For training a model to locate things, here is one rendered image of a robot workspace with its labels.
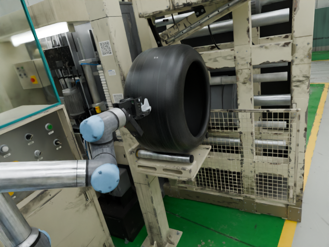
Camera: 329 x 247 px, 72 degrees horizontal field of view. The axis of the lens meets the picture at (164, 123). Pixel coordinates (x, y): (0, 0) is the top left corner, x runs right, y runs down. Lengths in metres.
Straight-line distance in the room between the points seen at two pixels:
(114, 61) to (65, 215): 0.90
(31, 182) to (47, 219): 0.75
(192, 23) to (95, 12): 0.55
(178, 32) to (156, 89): 0.62
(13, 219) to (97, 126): 0.41
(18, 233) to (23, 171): 0.32
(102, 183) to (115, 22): 0.91
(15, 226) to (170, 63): 0.82
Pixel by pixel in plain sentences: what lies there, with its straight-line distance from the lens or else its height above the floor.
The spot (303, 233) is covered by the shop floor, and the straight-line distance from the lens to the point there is 2.12.
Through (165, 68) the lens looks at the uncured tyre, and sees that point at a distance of 1.01.
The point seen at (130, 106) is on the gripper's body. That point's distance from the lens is 0.86.
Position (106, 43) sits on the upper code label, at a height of 1.53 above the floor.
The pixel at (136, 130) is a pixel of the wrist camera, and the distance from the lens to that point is 0.88.
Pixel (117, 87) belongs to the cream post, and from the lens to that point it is 1.33.
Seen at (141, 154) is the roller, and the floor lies 0.91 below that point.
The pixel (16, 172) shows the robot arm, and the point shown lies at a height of 1.28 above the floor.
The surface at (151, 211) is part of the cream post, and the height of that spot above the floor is 0.38.
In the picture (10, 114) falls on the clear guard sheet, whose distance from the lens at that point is 1.25.
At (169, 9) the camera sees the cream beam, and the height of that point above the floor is 1.65.
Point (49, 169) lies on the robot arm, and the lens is 0.66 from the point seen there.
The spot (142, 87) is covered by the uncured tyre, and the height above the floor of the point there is 1.32.
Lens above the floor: 1.53
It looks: 21 degrees down
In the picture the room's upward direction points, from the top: 11 degrees counter-clockwise
